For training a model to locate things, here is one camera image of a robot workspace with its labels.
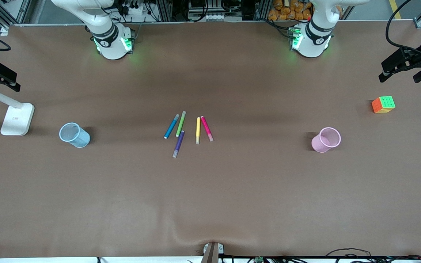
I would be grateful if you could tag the multicoloured puzzle cube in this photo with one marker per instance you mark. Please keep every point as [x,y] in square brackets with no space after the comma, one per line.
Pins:
[384,105]

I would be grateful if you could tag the small green circuit board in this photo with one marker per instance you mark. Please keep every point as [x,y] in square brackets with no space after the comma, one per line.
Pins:
[258,259]

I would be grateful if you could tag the orange snack packets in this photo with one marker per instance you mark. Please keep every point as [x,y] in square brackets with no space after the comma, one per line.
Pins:
[287,11]

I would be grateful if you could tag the white desk lamp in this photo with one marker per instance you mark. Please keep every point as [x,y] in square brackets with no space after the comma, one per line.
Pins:
[16,120]

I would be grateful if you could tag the yellow marker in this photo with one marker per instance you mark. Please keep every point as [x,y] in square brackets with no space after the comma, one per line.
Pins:
[198,130]

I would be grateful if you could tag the green marker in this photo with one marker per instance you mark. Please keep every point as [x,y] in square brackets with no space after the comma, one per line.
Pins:
[181,124]

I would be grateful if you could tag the white power strip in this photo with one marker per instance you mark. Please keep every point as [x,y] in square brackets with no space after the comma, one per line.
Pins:
[139,10]

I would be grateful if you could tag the pink marker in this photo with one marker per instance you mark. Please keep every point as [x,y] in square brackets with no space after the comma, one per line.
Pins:
[207,128]

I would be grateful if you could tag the purple marker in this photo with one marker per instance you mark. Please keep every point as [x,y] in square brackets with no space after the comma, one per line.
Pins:
[178,144]

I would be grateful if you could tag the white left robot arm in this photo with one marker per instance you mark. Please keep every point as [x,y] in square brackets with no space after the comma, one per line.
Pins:
[311,45]

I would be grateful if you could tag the blue marker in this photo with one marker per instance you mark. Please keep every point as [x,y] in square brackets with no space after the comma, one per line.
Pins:
[171,126]

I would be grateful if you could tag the blue mesh cup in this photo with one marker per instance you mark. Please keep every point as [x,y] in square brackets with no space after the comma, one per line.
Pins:
[79,138]

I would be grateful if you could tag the pink mesh cup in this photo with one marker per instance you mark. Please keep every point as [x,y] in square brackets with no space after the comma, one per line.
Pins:
[320,143]

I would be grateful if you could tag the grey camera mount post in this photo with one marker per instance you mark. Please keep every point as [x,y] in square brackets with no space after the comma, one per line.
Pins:
[212,254]

